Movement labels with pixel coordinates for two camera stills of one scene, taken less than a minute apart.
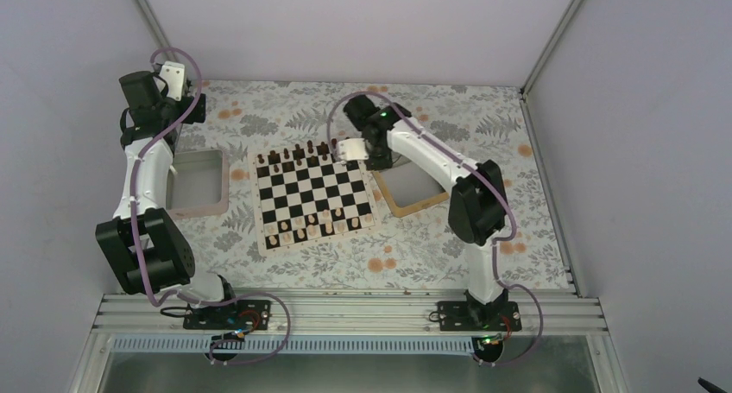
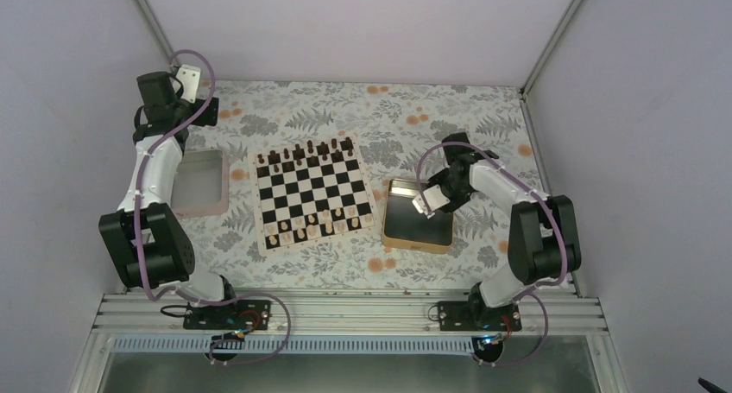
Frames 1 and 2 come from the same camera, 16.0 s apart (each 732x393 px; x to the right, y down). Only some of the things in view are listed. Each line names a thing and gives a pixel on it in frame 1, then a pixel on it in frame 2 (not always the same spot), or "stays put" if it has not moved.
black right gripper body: x=386 y=157 to x=457 y=186
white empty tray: x=198 y=184 stays put
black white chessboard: x=305 y=195 stays put
